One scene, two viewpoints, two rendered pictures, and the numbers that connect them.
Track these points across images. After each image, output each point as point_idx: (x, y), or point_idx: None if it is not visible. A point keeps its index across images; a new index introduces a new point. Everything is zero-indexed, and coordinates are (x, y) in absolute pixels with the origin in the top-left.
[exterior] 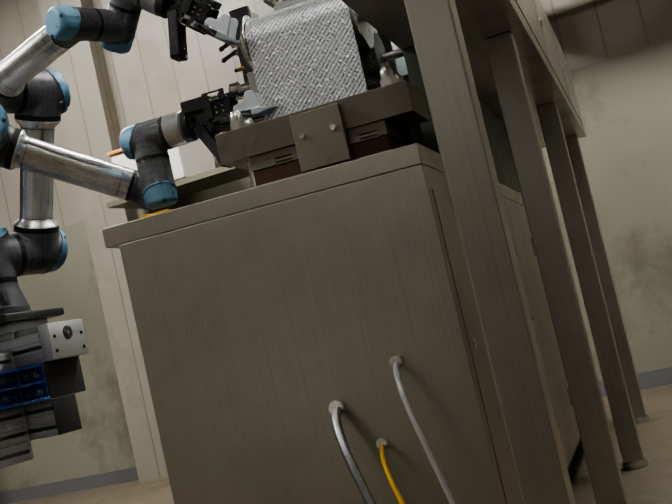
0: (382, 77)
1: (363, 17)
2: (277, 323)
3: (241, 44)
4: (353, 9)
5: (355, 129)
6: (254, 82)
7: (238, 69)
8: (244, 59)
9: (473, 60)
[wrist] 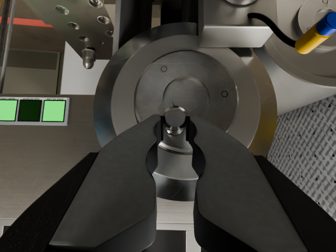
0: (83, 59)
1: (35, 94)
2: None
3: (134, 108)
4: (9, 93)
5: None
6: (200, 6)
7: (307, 33)
8: (150, 65)
9: None
